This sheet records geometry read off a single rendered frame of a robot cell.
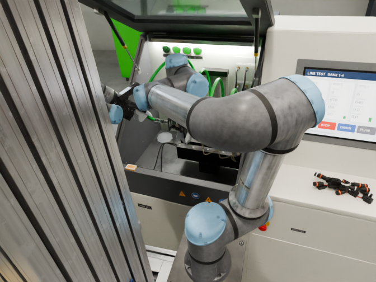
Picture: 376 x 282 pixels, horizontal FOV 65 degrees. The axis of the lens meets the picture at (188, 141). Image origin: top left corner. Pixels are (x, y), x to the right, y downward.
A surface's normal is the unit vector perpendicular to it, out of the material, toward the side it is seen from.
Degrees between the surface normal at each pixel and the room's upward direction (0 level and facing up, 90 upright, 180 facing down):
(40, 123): 90
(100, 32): 90
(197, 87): 90
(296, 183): 0
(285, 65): 76
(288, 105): 48
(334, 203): 0
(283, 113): 59
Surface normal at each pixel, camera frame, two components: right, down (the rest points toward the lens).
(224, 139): -0.44, 0.56
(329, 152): -0.36, 0.37
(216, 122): -0.53, 0.01
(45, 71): 0.96, 0.11
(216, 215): -0.19, -0.75
